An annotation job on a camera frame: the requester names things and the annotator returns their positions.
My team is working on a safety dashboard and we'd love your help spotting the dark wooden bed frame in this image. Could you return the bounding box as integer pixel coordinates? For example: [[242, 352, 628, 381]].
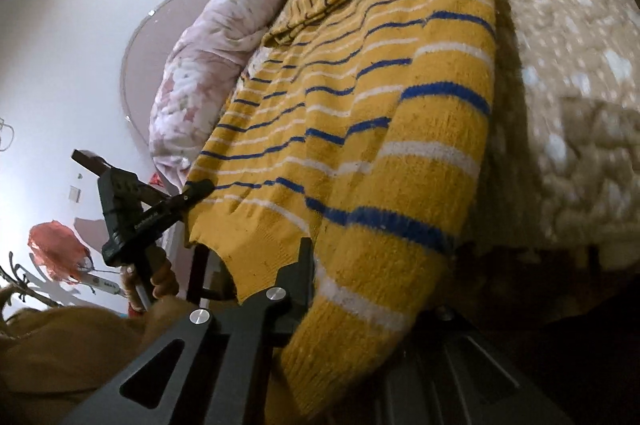
[[71, 149, 238, 307]]

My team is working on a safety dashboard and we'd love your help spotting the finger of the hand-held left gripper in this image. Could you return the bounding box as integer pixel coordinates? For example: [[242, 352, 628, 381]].
[[134, 178, 215, 232]]

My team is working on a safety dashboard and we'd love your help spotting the person's left hand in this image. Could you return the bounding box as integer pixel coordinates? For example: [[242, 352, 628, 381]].
[[121, 250, 180, 312]]

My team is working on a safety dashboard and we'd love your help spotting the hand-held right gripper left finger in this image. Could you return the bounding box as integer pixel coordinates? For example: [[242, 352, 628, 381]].
[[57, 237, 317, 425]]

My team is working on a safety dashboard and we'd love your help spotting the beige spotted fleece blanket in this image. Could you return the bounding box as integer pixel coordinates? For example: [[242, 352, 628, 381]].
[[452, 0, 640, 266]]

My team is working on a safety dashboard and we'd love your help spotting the coat rack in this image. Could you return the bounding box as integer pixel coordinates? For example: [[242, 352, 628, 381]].
[[0, 250, 63, 308]]

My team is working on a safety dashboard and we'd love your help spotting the white power strip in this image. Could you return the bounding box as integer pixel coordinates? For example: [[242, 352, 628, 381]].
[[80, 272, 126, 298]]

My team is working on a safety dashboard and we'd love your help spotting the yellow striped knit sweater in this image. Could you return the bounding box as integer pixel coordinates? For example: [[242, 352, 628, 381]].
[[184, 0, 498, 418]]

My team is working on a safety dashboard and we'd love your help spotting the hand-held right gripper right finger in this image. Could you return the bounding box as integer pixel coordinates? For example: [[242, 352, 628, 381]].
[[421, 304, 493, 351]]

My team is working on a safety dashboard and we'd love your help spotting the round padded headboard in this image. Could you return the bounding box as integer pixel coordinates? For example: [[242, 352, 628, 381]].
[[120, 0, 227, 147]]

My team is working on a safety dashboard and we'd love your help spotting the pink floral quilt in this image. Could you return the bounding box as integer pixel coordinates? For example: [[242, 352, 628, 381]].
[[149, 0, 317, 195]]

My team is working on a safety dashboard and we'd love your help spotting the red plastic bag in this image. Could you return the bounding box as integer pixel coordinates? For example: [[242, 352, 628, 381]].
[[28, 220, 95, 287]]

